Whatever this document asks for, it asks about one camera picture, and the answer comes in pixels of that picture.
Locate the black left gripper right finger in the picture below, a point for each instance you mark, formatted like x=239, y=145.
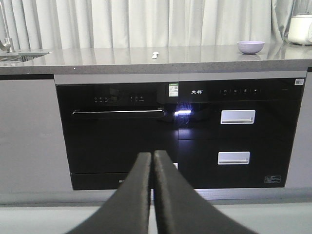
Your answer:
x=180, y=209

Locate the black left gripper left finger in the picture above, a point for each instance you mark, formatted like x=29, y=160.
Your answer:
x=127, y=210

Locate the pale green plastic spoon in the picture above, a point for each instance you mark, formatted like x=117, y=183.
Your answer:
x=155, y=55

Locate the purple plastic bowl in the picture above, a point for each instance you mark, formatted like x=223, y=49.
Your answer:
x=250, y=47

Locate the black built-in dishwasher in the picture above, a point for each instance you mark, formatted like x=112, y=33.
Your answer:
x=106, y=125

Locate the black drawer disinfection cabinet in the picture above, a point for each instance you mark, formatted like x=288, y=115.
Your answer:
x=269, y=140

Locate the grey left cabinet panel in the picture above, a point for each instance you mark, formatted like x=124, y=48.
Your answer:
x=32, y=150

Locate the grey cabinet door panel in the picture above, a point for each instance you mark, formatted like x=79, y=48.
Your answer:
x=300, y=168

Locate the grey stone countertop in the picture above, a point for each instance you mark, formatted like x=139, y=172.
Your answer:
x=165, y=60

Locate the steel kitchen sink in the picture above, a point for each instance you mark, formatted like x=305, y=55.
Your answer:
x=20, y=56

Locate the steel sink faucet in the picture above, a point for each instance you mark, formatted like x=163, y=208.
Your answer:
x=7, y=44

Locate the white curtain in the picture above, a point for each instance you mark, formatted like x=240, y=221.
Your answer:
x=65, y=24

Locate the white rice cooker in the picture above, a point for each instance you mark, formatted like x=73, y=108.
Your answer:
x=300, y=30

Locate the lower silver drawer handle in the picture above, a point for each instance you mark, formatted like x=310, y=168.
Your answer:
x=233, y=158

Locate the silver drawer handle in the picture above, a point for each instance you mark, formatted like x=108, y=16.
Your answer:
x=233, y=158
x=231, y=117

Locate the upper silver drawer handle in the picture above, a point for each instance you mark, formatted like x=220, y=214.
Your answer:
x=231, y=117

